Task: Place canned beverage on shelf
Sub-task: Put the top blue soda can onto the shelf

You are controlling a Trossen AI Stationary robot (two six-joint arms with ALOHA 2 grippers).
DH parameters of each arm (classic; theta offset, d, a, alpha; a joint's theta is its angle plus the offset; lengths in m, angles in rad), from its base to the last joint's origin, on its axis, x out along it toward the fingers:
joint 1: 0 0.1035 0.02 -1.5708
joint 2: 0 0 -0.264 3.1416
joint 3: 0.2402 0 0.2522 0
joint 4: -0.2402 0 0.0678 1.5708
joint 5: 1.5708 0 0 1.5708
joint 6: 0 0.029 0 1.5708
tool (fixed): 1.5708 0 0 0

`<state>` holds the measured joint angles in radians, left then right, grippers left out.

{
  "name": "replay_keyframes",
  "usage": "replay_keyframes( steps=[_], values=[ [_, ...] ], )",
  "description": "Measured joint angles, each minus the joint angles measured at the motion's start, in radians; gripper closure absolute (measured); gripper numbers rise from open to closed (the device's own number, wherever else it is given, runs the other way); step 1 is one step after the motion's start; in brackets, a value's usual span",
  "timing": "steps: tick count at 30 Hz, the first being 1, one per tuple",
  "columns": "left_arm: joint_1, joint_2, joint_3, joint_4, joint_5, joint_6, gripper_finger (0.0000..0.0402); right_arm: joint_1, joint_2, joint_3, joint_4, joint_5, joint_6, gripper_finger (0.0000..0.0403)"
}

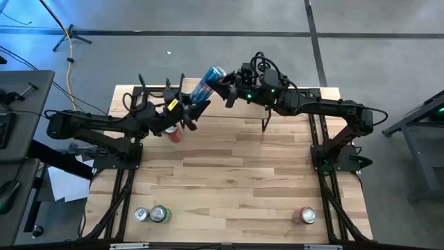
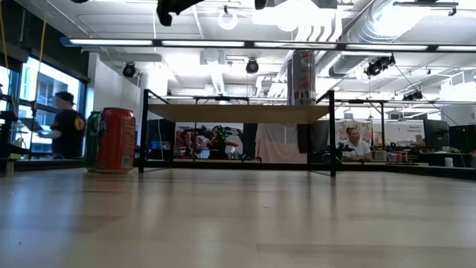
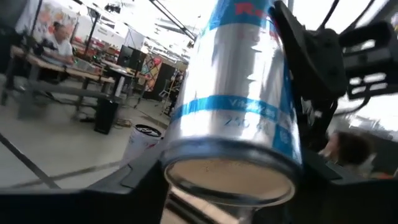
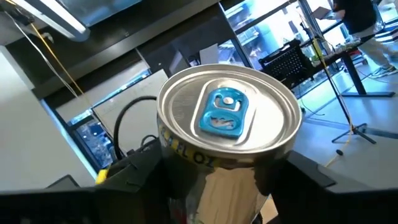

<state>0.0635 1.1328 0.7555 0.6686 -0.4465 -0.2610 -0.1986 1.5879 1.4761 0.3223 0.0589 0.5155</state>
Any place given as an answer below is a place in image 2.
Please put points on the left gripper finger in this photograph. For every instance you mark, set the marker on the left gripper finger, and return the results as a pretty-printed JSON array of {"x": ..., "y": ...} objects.
[{"x": 165, "y": 9}]

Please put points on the long ceiling light bar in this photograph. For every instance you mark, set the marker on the long ceiling light bar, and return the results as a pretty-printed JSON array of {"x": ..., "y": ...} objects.
[{"x": 111, "y": 42}]

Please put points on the black round ceiling speaker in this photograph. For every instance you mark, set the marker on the black round ceiling speaker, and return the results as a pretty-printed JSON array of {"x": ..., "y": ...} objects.
[
  {"x": 129, "y": 69},
  {"x": 252, "y": 66}
]

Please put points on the red soda can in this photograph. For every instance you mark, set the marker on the red soda can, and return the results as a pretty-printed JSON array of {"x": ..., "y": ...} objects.
[{"x": 115, "y": 141}]

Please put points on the person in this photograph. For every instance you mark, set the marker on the person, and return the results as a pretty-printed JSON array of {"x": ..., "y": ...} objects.
[
  {"x": 357, "y": 149},
  {"x": 217, "y": 143},
  {"x": 68, "y": 130}
]

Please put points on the black framed window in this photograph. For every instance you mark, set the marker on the black framed window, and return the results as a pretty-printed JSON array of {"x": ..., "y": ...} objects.
[{"x": 37, "y": 82}]

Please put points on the green soda can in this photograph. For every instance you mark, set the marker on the green soda can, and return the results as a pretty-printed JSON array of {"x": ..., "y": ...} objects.
[{"x": 92, "y": 141}]

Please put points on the pink hanging cloth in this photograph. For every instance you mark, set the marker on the pink hanging cloth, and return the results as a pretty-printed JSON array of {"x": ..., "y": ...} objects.
[{"x": 280, "y": 145}]

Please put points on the black equipment rack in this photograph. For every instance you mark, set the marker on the black equipment rack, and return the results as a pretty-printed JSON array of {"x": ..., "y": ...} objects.
[{"x": 7, "y": 149}]

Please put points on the black ceiling spotlight cluster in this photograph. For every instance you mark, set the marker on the black ceiling spotlight cluster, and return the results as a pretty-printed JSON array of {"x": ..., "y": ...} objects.
[
  {"x": 413, "y": 96},
  {"x": 379, "y": 65}
]

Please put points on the white sign board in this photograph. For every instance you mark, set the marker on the white sign board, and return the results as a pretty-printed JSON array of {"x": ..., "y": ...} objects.
[{"x": 409, "y": 132}]

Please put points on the black computer monitor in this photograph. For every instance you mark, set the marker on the black computer monitor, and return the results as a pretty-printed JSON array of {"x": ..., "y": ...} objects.
[
  {"x": 436, "y": 132},
  {"x": 463, "y": 138}
]

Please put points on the white cup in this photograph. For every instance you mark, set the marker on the white cup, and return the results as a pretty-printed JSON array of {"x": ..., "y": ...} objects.
[{"x": 449, "y": 162}]

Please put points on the wooden shelf black metal frame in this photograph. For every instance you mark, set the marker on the wooden shelf black metal frame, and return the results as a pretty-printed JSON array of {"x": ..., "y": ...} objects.
[{"x": 238, "y": 113}]

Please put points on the black aluminium table frame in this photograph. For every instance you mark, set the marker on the black aluminium table frame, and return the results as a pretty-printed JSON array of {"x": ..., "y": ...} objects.
[{"x": 260, "y": 165}]

